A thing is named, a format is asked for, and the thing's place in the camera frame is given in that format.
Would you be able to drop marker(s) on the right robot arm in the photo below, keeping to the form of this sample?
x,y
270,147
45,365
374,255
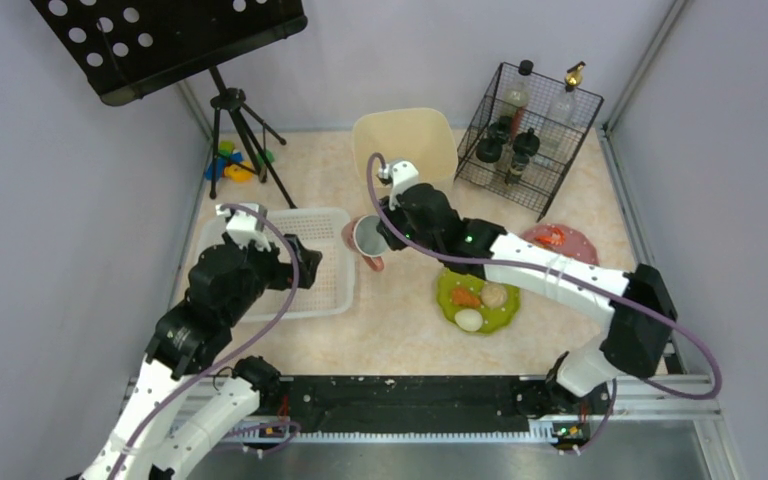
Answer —
x,y
633,310

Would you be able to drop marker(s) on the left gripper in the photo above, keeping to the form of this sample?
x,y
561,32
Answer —
x,y
295,263

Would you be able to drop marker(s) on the dark sauce bottle black cap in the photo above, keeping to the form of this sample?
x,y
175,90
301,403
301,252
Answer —
x,y
516,98

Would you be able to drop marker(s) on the orange fried nugget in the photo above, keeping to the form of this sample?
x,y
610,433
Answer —
x,y
461,296

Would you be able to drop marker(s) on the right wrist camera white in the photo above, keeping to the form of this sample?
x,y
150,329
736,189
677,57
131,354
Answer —
x,y
398,177

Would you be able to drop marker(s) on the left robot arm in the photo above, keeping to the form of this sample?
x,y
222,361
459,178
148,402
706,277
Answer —
x,y
225,282

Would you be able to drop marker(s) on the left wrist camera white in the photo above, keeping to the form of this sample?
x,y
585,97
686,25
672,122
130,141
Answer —
x,y
245,224

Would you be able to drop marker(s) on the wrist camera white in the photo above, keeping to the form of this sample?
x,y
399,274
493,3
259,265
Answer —
x,y
245,224
398,177

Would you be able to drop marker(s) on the black perforated music stand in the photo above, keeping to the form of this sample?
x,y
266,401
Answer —
x,y
130,49

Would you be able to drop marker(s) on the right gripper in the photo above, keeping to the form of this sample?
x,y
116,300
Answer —
x,y
396,225

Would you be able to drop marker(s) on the spice jar round black lid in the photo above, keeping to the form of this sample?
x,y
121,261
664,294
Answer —
x,y
526,142

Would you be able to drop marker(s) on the cream plastic waste bin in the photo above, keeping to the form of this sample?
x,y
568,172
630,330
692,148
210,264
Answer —
x,y
422,136

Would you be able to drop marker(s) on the white egg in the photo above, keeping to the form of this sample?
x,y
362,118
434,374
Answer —
x,y
469,320

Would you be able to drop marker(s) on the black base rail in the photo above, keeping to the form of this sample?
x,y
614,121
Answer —
x,y
431,409

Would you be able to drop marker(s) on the green toy block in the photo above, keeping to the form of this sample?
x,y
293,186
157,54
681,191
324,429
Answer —
x,y
225,148

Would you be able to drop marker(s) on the red shrimp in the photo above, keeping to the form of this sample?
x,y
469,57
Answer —
x,y
553,237

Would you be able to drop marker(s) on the pink floral mug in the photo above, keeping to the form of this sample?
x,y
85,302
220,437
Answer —
x,y
361,236

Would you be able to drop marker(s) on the pink dotted plate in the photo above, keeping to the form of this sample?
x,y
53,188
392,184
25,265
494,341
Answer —
x,y
577,246

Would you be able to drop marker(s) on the black wire rack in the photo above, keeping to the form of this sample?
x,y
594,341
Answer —
x,y
543,177

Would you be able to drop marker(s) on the yellow toy block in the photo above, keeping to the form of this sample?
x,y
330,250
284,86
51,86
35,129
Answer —
x,y
239,172

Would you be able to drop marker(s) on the clear bottle gold pump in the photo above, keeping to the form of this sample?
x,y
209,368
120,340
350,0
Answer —
x,y
557,132

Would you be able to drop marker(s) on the spice jar labelled black lid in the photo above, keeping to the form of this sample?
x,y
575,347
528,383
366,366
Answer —
x,y
500,130

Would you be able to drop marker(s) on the small spice jar black lid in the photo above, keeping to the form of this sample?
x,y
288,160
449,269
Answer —
x,y
516,168

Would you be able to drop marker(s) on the green dotted plate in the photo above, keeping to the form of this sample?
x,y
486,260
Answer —
x,y
494,319

